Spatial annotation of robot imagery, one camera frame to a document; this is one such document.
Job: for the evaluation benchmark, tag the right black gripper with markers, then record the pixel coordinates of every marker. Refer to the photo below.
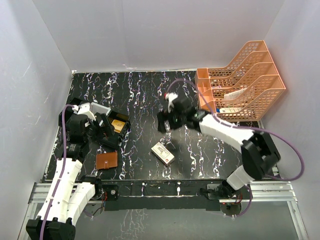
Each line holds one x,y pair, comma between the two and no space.
164,120

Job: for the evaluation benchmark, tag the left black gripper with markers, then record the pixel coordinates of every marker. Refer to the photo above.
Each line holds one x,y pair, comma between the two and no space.
100,125

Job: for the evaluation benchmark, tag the black bin with gold card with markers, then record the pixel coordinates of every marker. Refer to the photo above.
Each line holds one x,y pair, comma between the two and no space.
116,139

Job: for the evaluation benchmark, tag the brown leather card holder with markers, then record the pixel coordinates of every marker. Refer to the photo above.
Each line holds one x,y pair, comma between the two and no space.
105,161

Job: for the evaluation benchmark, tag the white phone box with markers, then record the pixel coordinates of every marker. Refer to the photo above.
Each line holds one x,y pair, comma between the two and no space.
161,152

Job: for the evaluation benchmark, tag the orange mesh file organizer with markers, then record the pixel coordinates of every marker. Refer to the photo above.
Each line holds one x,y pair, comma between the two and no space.
252,68

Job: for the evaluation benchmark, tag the white plastic bin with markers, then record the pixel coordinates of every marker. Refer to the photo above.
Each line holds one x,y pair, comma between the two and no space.
99,109

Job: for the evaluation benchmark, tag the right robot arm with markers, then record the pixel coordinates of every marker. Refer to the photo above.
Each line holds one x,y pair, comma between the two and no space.
258,151

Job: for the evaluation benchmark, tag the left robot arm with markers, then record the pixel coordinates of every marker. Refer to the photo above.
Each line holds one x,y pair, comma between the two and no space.
66,199

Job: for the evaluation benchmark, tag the gold credit card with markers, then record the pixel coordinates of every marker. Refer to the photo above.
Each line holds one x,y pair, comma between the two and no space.
118,125

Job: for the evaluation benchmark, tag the white blue item in organizer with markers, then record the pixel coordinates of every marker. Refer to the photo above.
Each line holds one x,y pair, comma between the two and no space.
228,110

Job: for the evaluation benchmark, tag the white paper in organizer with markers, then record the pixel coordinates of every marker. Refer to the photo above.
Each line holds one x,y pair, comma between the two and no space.
235,94

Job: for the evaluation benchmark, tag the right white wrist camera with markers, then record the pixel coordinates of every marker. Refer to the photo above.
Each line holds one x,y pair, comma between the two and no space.
170,97

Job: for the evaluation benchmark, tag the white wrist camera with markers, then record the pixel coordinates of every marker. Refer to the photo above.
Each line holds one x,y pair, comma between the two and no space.
170,97
84,110

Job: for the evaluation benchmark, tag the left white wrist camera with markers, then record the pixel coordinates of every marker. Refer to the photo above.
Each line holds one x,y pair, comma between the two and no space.
84,110

